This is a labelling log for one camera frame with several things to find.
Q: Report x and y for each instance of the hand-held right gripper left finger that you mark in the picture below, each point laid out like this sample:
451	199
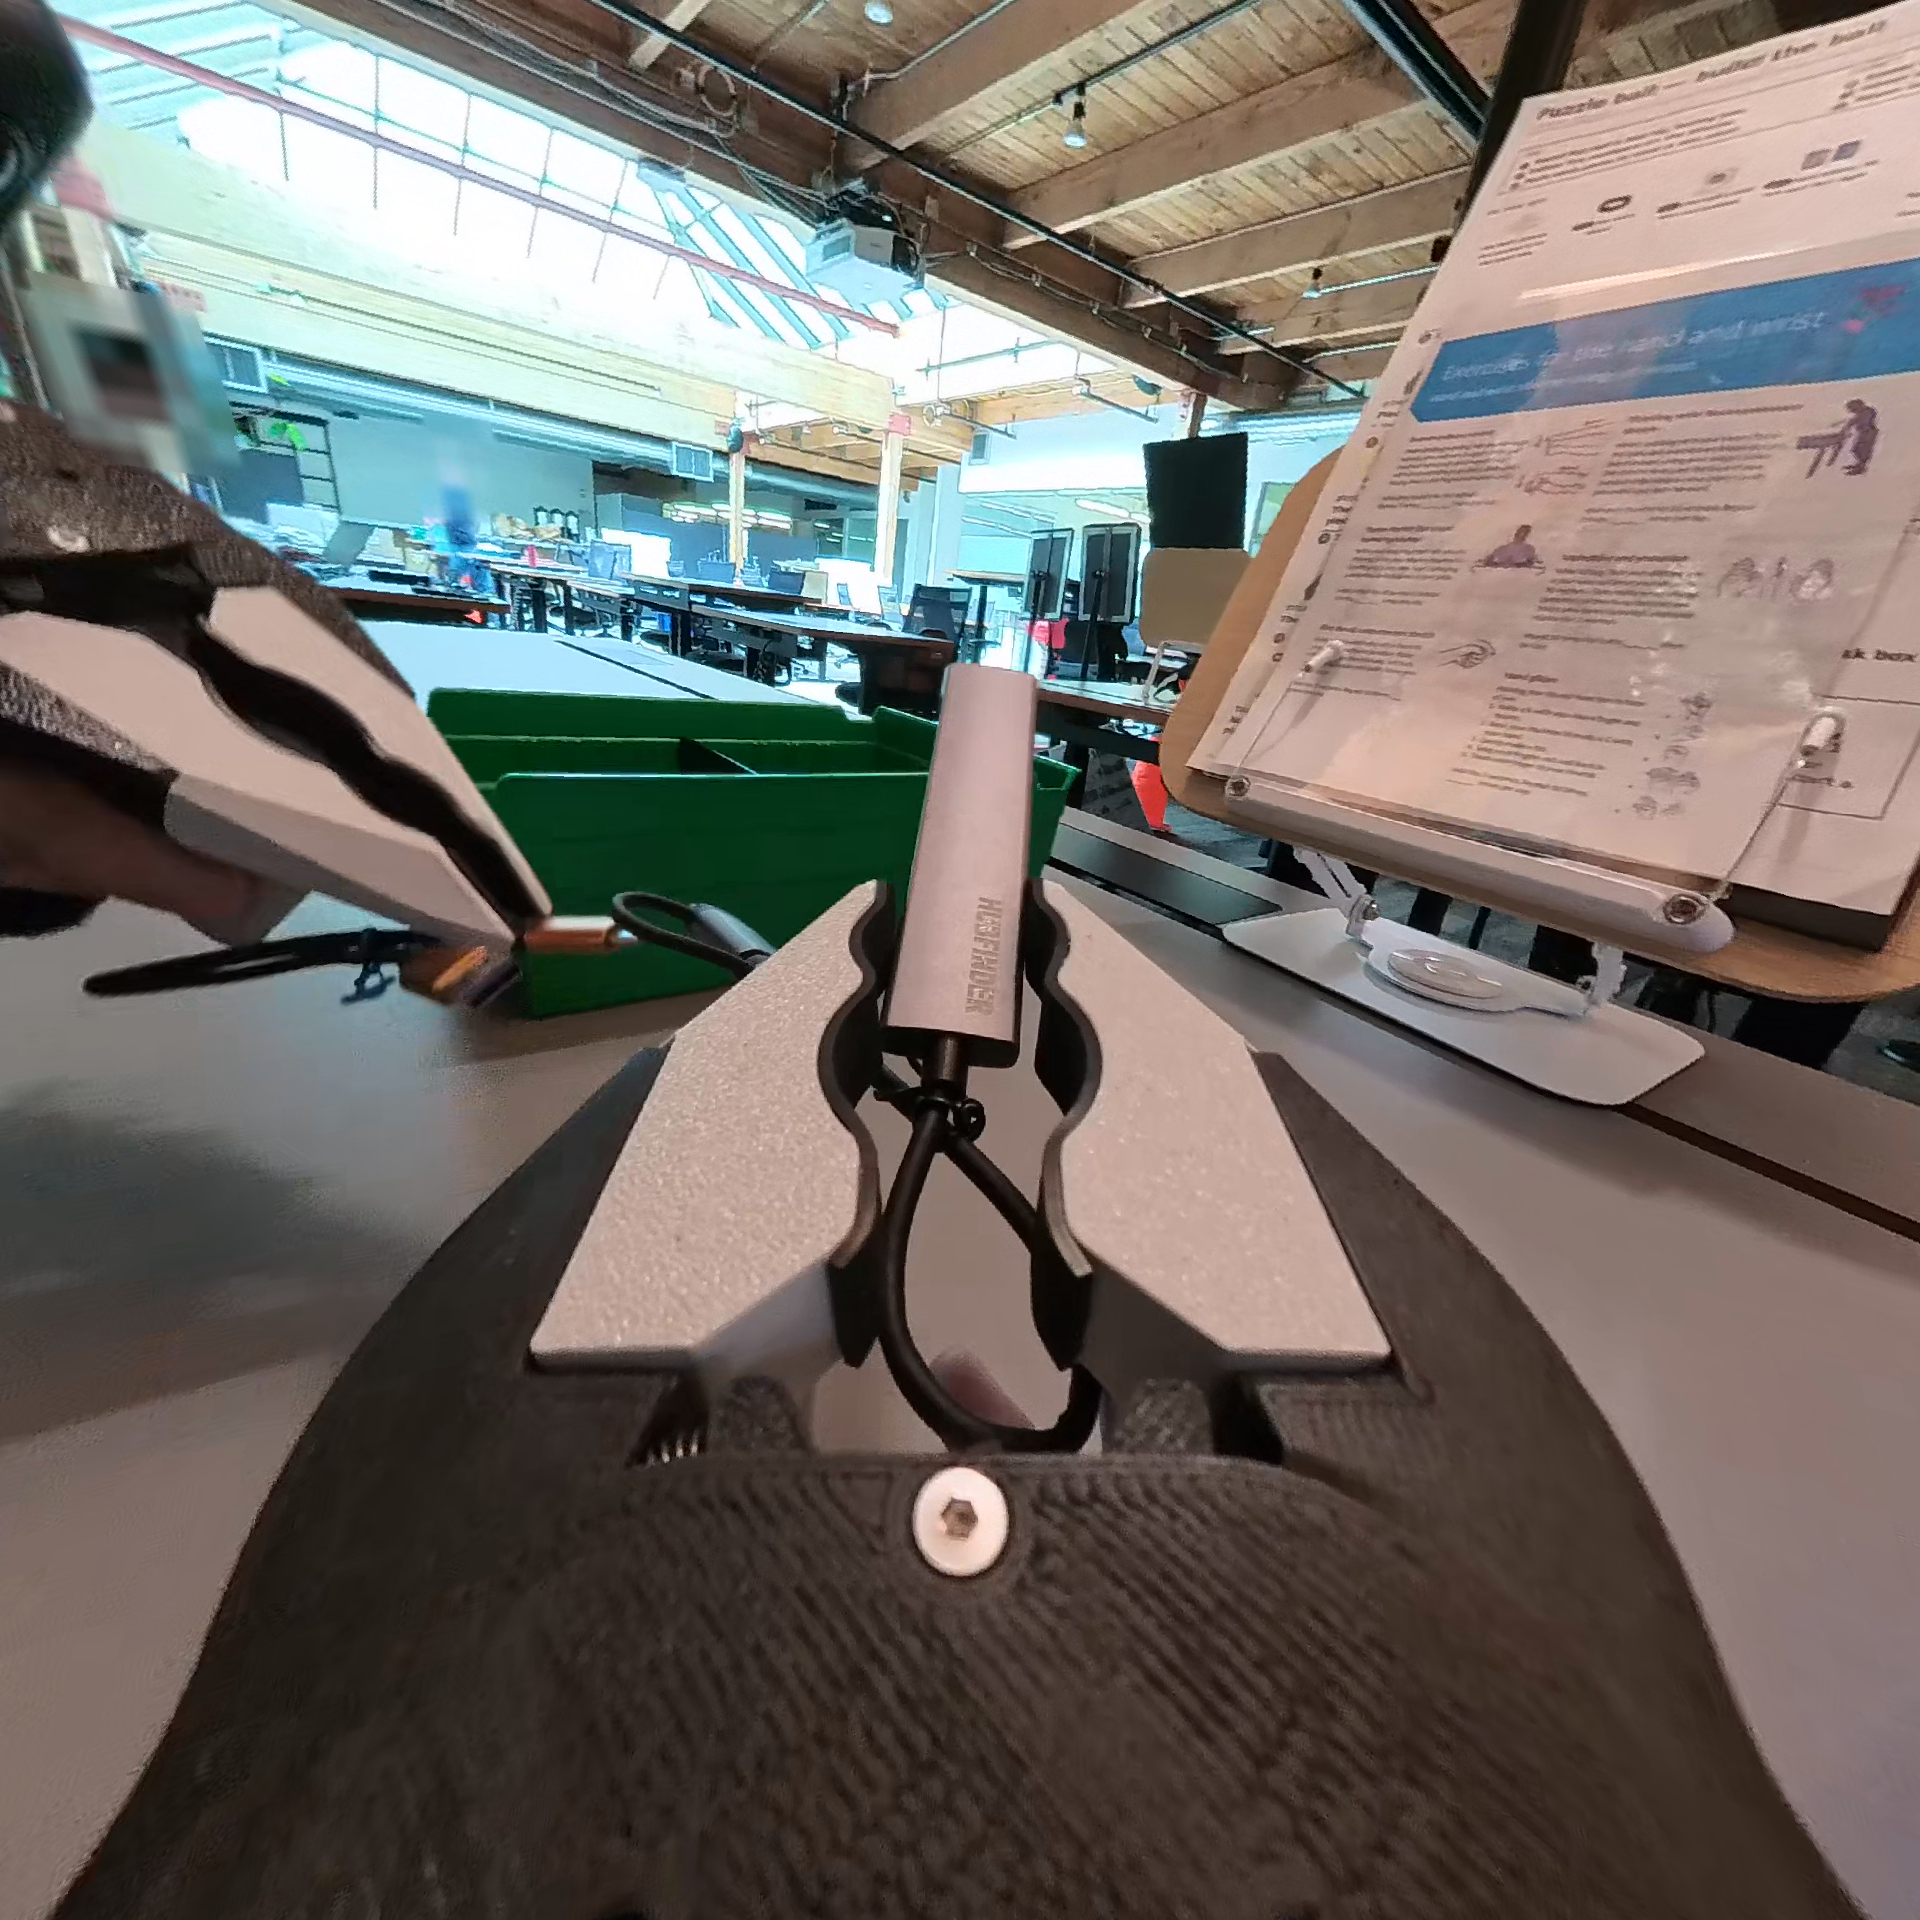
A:
705	1201

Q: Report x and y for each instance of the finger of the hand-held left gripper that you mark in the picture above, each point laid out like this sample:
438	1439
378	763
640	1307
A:
299	840
360	705

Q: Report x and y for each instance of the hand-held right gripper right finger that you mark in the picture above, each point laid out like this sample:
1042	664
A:
1214	1201

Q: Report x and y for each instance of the green plastic bin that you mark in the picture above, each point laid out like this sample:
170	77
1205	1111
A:
721	840

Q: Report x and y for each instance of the grey usb hub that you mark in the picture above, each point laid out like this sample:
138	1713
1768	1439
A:
966	868

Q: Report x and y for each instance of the light grey desk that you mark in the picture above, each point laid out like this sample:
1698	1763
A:
1650	1349

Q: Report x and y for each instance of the person's left hand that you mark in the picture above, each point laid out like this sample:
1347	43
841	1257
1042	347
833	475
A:
106	855

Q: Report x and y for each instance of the person's right hand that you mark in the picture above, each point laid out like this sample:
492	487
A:
978	1387

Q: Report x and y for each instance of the wooden book stand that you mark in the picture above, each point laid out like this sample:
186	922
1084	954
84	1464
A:
1500	1036

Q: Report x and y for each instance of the clear acrylic stand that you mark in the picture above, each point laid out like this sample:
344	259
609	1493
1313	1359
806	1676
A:
1178	669

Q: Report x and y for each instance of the black office chair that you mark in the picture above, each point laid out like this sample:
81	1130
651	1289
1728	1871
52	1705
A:
938	616

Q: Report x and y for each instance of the beige rounded board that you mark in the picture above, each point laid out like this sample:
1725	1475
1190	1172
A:
1200	594

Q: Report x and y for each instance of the white ceiling projector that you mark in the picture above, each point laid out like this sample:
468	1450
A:
862	252

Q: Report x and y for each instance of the blue-header exercise sheet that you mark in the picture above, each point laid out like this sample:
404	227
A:
1574	600

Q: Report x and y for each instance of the black rectangular panel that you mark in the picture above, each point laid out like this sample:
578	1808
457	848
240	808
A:
1195	491

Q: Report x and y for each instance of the white instruction sheet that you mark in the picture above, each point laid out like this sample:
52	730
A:
1650	165

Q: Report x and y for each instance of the black metal pole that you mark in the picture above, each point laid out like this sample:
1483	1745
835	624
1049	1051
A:
1530	43

